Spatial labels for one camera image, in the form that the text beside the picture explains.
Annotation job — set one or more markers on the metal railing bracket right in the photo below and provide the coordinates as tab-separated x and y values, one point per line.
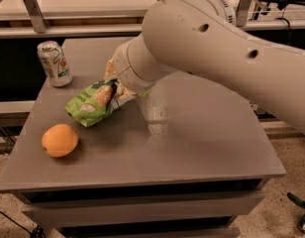
242	12

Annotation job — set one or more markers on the metal railing bracket left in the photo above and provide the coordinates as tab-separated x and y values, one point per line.
37	19

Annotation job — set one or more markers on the green rice chip bag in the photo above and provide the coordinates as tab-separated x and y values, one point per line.
96	102

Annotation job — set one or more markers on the orange fruit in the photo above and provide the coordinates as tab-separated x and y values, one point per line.
59	140

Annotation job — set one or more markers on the grey cabinet drawer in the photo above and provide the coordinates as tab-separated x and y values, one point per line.
143	208

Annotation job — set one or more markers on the silver soda can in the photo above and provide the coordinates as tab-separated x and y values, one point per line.
54	63

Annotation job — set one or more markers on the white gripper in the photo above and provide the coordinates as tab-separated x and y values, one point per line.
122	69

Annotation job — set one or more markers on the green handled tool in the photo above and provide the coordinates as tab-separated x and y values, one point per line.
298	201

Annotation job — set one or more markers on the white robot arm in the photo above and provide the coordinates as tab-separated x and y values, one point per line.
192	36

